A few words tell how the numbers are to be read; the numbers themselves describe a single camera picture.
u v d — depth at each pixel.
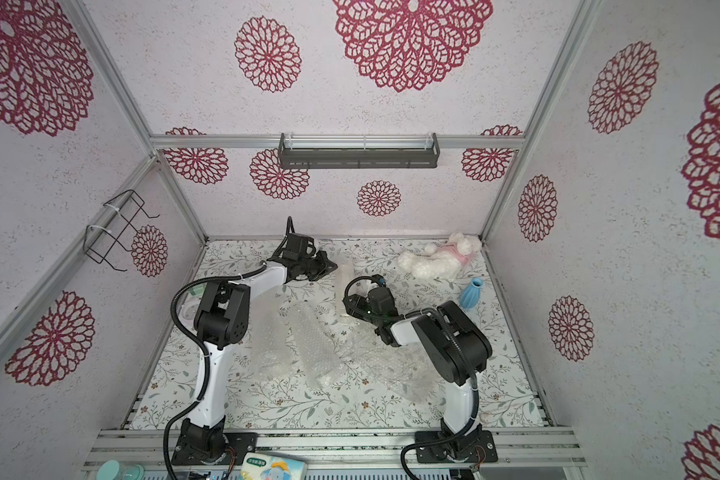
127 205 0.82
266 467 0.67
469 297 0.95
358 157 0.86
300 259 0.88
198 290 1.04
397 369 0.88
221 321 0.60
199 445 0.65
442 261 1.00
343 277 1.04
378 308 0.77
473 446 0.69
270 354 0.81
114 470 0.64
